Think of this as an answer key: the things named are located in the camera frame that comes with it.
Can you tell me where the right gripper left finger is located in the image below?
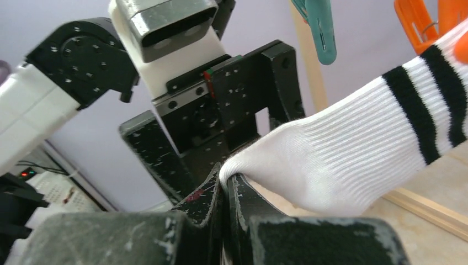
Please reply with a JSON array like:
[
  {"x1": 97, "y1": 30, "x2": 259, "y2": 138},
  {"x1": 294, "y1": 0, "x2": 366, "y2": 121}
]
[{"x1": 171, "y1": 162, "x2": 224, "y2": 264}]

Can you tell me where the wooden drying rack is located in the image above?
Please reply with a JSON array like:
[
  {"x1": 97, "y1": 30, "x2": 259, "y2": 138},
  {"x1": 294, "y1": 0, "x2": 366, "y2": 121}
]
[{"x1": 289, "y1": 3, "x2": 468, "y2": 242}]

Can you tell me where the orange clothes peg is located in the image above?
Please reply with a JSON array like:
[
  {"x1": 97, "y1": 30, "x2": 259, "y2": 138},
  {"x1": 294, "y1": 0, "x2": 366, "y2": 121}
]
[{"x1": 393, "y1": 1, "x2": 467, "y2": 64}]

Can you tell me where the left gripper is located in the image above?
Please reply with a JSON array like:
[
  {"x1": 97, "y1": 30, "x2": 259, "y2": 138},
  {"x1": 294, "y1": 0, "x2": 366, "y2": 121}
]
[{"x1": 119, "y1": 40, "x2": 305, "y2": 204}]

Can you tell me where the white sock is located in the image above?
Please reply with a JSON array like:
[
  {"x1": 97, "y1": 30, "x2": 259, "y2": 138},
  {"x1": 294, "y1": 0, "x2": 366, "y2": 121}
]
[{"x1": 219, "y1": 21, "x2": 467, "y2": 216}]

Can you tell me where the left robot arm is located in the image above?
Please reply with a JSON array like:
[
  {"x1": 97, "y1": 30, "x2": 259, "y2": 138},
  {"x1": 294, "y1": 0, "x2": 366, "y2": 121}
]
[{"x1": 1, "y1": 1, "x2": 305, "y2": 204}]

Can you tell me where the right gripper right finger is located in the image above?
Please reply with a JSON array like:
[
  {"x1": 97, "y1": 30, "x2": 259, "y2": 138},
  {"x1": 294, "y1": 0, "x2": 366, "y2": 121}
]
[{"x1": 226, "y1": 174, "x2": 285, "y2": 264}]

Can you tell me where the teal clothes peg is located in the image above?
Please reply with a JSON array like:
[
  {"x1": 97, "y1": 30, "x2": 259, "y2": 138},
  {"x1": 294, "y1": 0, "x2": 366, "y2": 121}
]
[{"x1": 291, "y1": 0, "x2": 337, "y2": 65}]

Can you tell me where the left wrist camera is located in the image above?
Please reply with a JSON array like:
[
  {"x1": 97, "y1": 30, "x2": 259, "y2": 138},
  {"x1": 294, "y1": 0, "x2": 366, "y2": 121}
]
[{"x1": 108, "y1": 0, "x2": 236, "y2": 99}]

